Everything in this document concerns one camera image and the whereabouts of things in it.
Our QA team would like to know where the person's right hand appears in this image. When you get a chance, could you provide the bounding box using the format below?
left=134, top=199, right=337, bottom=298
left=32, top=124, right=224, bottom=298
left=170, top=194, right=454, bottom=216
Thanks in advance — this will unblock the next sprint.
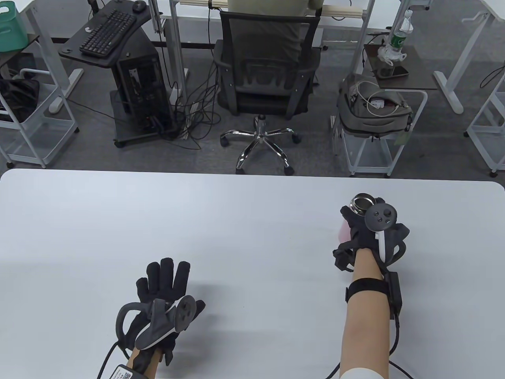
left=340, top=196, right=410, bottom=270

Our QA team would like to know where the person's left hand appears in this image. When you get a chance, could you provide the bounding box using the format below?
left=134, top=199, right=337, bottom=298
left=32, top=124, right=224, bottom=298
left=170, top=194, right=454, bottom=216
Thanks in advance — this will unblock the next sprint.
left=125, top=257, right=206, bottom=366

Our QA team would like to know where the pink bottle with steel mouth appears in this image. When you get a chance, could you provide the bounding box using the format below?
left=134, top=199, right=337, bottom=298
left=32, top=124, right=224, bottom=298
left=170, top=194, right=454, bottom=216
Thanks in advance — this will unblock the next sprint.
left=339, top=193, right=374, bottom=243

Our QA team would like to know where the person's left forearm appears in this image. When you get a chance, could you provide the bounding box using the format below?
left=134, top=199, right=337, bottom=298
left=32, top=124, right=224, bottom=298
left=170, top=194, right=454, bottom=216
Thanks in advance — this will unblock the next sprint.
left=126, top=346, right=163, bottom=379

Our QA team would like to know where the person's right forearm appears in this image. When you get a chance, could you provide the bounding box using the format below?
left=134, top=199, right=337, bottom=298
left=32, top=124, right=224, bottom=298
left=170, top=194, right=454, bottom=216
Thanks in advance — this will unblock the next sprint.
left=339, top=249, right=396, bottom=379

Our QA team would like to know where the black right hand controller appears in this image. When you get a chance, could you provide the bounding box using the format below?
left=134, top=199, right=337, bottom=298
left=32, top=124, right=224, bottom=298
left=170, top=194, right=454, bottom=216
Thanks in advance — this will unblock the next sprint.
left=365, top=202, right=409, bottom=266

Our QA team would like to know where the grey left hand controller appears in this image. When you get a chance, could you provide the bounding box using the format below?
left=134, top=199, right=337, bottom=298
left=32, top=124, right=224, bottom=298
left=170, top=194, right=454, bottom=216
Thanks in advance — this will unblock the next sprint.
left=115, top=295, right=197, bottom=350

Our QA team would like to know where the white trolley with dark top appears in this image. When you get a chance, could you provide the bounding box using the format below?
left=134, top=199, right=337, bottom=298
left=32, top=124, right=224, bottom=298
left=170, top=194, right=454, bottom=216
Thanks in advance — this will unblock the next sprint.
left=331, top=43, right=439, bottom=177

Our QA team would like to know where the grey backpack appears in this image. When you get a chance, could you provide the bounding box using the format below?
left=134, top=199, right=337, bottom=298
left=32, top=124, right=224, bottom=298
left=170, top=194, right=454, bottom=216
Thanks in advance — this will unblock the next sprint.
left=337, top=73, right=414, bottom=139

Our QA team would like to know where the black smartphone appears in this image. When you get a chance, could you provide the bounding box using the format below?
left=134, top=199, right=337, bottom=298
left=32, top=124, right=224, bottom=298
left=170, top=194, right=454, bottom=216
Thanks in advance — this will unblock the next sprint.
left=374, top=66, right=410, bottom=79

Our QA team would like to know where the black mesh office chair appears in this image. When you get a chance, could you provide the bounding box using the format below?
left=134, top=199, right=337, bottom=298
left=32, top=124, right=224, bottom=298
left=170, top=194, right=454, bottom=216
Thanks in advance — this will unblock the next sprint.
left=213, top=10, right=322, bottom=175

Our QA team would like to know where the clear plastic water bottle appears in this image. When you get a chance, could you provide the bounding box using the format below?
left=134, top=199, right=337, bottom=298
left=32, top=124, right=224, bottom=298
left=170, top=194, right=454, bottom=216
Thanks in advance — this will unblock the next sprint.
left=378, top=10, right=413, bottom=66

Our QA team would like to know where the white trolley with black bag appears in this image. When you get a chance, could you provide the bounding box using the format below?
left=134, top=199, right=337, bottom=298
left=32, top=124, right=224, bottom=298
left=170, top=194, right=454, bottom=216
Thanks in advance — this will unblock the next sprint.
left=0, top=35, right=80, bottom=169

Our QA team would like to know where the black computer tower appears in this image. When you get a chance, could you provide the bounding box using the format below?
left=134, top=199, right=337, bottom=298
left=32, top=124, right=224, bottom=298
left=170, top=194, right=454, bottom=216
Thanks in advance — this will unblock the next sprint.
left=116, top=38, right=175, bottom=137

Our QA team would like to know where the white desk with wooden edge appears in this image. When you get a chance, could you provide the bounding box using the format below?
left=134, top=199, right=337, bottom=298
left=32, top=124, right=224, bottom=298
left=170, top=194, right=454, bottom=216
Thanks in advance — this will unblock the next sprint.
left=152, top=0, right=407, bottom=30

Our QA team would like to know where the black bag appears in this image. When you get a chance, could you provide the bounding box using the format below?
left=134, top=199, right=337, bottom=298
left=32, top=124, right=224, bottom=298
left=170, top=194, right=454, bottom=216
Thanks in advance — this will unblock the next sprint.
left=0, top=78, right=41, bottom=123

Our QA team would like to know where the black rolling computer cart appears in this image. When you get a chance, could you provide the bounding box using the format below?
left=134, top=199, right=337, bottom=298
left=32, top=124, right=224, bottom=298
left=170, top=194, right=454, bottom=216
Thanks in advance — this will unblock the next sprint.
left=58, top=0, right=186, bottom=149

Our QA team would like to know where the black keyboard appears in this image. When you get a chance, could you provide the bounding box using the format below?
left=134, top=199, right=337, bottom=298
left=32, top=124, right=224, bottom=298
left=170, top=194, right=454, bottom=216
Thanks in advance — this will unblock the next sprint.
left=79, top=9, right=138, bottom=58

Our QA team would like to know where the green plastic basket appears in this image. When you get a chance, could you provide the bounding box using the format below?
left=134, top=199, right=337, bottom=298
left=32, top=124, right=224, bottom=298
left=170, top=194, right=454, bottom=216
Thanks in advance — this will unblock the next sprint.
left=0, top=1, right=29, bottom=53

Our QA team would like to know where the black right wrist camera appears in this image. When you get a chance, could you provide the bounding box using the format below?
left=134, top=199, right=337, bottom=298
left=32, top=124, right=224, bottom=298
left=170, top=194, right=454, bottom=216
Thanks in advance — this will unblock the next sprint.
left=332, top=242, right=356, bottom=273

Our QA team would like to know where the black wrist strap with box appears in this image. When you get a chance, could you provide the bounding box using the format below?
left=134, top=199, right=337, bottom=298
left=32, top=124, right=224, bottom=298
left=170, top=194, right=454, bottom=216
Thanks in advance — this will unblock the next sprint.
left=346, top=272, right=403, bottom=320

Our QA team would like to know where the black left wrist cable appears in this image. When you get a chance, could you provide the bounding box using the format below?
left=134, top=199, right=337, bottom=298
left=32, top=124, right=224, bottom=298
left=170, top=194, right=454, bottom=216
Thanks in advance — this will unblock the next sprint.
left=97, top=340, right=120, bottom=379

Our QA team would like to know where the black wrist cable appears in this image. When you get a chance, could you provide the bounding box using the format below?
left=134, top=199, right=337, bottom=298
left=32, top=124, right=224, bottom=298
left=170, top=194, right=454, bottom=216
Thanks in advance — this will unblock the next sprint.
left=324, top=312, right=413, bottom=379
left=97, top=340, right=120, bottom=379

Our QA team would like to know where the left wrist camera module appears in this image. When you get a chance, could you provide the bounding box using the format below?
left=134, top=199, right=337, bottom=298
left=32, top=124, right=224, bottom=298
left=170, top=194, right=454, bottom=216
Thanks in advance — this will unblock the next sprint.
left=110, top=364, right=137, bottom=379

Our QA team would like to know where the white charger with cable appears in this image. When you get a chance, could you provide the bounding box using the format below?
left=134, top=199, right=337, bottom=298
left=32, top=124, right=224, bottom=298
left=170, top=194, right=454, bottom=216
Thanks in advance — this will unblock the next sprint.
left=353, top=81, right=400, bottom=116

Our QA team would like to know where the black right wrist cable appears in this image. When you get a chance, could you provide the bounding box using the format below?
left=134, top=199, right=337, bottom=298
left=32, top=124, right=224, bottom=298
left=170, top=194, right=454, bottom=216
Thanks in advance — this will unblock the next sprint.
left=324, top=312, right=413, bottom=379

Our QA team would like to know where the bundle of black floor cables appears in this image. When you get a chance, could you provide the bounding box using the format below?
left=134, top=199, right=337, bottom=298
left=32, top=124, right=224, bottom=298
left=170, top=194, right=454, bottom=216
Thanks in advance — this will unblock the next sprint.
left=158, top=59, right=221, bottom=151

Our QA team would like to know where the white wire trolley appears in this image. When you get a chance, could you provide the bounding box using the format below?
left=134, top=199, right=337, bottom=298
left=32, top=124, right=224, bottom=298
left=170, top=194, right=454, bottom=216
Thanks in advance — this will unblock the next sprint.
left=464, top=63, right=505, bottom=177

